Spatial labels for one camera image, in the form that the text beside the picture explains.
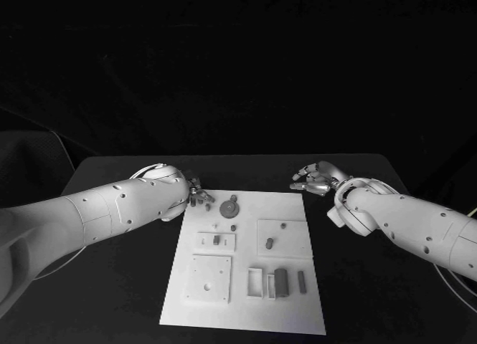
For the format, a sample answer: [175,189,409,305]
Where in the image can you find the large grey cylinder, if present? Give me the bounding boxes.
[273,267,290,298]

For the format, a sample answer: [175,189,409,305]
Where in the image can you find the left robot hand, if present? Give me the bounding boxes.
[185,171,217,209]

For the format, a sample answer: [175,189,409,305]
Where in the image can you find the grey gear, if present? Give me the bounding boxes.
[218,199,240,219]

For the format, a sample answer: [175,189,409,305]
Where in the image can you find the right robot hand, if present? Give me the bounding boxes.
[287,161,351,197]

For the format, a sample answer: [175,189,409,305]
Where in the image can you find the white task board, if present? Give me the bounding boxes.
[159,189,326,336]

